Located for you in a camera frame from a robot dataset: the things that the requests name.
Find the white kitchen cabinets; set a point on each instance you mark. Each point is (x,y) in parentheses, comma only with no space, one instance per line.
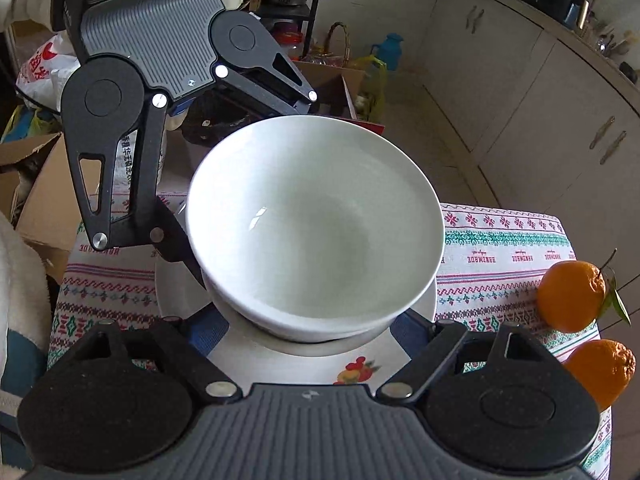
(500,106)

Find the wicker basket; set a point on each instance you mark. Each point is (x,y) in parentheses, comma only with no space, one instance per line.
(335,49)

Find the orange with leaf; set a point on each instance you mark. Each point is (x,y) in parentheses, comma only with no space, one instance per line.
(573,294)

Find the brown cardboard box floor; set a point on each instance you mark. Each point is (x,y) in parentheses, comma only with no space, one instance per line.
(38,198)

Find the white floral bowl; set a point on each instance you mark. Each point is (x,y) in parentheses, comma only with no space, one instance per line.
(315,330)
(314,216)

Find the white plate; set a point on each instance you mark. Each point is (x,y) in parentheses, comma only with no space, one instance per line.
(247,354)

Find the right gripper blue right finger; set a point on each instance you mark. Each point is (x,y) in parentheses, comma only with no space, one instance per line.
(432,348)

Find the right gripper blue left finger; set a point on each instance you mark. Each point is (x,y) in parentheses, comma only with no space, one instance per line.
(176,354)

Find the bumpy orange without leaf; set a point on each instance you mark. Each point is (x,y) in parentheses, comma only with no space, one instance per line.
(604,368)

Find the blue thermos jug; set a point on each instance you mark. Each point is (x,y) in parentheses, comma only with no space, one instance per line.
(389,52)

